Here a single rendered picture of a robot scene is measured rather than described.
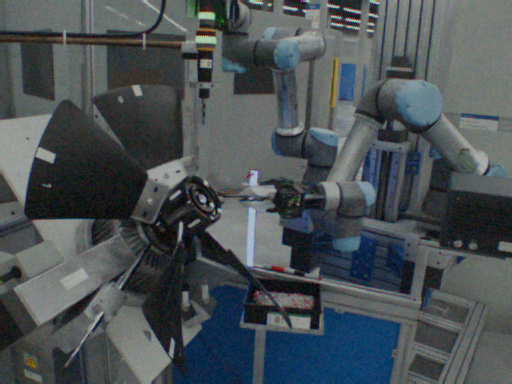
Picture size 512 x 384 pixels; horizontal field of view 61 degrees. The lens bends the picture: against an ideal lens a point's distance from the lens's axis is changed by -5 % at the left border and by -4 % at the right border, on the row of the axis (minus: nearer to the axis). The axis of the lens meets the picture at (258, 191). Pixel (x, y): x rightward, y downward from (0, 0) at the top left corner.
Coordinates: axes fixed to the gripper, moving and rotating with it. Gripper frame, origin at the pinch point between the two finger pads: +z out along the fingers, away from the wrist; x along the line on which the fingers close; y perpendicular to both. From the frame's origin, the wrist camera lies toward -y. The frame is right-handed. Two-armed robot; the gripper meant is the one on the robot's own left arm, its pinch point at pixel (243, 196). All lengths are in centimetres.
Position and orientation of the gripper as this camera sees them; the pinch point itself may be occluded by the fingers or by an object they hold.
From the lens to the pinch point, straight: 116.5
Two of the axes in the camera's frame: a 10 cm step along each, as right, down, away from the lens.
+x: -0.7, 9.3, 3.7
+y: 2.7, 3.7, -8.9
